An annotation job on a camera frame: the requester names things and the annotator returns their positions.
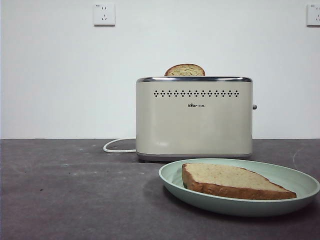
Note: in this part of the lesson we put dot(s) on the large square bread slice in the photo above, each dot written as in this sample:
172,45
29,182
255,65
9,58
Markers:
225,178

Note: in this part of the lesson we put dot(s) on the pale green oval plate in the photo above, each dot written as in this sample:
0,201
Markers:
225,206

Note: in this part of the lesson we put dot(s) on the cream two-slot toaster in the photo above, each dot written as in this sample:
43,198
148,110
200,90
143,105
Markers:
195,125

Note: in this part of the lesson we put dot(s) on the small round-topped bread slice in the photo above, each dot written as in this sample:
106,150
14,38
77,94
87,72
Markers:
184,70

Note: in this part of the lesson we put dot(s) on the grey toaster lever knob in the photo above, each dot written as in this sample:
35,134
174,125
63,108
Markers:
254,107

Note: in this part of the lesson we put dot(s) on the white wall socket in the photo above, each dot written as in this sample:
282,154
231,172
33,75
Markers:
104,14
314,15

